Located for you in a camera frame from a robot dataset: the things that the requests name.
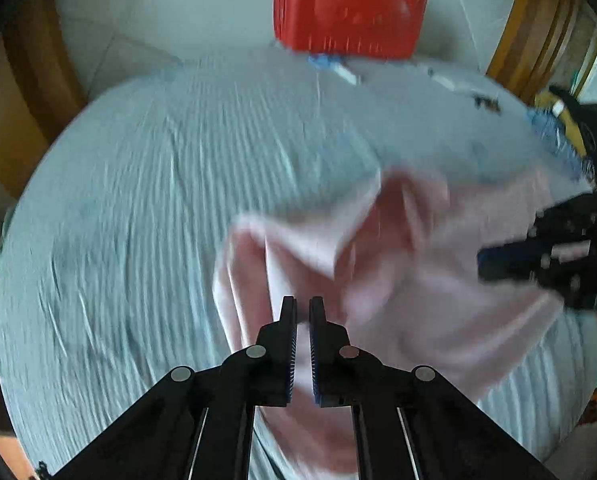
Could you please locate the black garment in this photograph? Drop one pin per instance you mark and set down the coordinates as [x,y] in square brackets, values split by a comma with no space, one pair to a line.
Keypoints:
[573,100]

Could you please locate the white garment tag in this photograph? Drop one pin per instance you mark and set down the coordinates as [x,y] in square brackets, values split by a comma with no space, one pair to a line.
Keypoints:
[558,109]

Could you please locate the blue patterned cloth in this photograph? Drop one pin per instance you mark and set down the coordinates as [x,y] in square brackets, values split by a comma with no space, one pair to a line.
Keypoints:
[548,135]

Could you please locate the wooden bed frame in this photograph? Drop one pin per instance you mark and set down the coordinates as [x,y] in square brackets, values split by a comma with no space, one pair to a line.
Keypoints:
[33,85]

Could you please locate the small dark object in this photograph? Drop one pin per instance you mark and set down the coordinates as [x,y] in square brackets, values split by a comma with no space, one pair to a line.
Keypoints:
[488,104]

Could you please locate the blue and white cloth scrap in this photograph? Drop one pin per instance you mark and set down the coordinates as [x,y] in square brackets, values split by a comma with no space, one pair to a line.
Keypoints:
[333,67]

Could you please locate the red plastic basket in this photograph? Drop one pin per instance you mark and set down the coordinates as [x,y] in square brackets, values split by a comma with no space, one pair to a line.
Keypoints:
[348,5]

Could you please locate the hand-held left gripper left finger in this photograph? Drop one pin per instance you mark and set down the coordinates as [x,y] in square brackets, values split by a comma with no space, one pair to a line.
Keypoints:
[290,345]

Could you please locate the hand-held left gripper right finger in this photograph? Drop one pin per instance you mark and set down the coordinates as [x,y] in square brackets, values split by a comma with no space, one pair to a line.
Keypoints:
[314,345]

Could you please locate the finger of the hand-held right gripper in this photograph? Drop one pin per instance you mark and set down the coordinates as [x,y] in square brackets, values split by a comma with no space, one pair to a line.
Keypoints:
[518,269]
[563,220]

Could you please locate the light blue striped bed sheet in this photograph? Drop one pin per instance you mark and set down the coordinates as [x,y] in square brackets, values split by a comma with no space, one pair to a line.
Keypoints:
[128,210]

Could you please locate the pink garment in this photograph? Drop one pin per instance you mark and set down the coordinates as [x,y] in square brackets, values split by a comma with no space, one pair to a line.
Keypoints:
[428,310]

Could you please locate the wooden door frame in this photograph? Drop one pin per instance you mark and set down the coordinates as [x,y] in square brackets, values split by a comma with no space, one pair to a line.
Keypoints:
[528,25]

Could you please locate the yellow garment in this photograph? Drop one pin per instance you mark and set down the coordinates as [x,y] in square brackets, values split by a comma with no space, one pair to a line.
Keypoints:
[573,132]

